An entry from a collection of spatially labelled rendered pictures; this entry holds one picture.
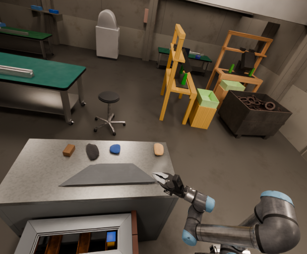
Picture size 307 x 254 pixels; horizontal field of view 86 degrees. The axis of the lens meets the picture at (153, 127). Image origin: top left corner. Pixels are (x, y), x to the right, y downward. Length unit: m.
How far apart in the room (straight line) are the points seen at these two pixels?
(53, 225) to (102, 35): 6.40
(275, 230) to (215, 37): 7.86
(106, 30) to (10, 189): 6.21
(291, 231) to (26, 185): 1.51
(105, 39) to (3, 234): 6.17
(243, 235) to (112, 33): 6.82
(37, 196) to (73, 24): 7.56
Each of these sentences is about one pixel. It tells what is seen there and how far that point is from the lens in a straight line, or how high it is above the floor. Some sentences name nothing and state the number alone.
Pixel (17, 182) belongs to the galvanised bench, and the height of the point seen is 1.05.
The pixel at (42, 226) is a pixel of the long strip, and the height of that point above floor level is 0.85.
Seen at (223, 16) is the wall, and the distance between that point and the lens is 8.26.
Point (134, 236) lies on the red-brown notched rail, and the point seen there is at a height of 0.83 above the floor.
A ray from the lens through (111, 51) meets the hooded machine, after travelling 7.18.
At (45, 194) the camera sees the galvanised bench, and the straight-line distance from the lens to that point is 1.44.
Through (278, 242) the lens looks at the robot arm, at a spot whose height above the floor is 1.64.
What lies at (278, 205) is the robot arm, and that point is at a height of 1.68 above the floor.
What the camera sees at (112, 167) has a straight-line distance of 1.46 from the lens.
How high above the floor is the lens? 2.24
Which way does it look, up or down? 38 degrees down
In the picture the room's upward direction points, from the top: 13 degrees clockwise
